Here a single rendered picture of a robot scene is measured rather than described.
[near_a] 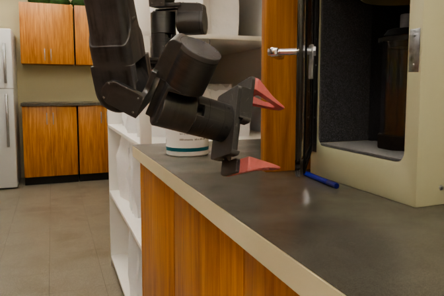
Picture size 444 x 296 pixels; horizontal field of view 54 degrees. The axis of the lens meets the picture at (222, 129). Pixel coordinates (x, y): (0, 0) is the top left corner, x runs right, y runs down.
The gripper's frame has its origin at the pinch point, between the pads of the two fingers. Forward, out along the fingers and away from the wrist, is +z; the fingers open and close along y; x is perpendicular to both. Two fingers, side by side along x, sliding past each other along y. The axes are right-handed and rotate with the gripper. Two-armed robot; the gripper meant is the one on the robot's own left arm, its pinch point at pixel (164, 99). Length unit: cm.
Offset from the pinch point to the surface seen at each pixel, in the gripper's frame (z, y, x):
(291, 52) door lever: -7.2, 8.6, -35.5
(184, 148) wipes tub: 14.0, 14.6, 21.5
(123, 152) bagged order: 27, 36, 152
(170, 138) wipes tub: 11.0, 11.8, 25.0
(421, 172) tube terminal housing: 13, 26, -48
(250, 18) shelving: -43, 89, 99
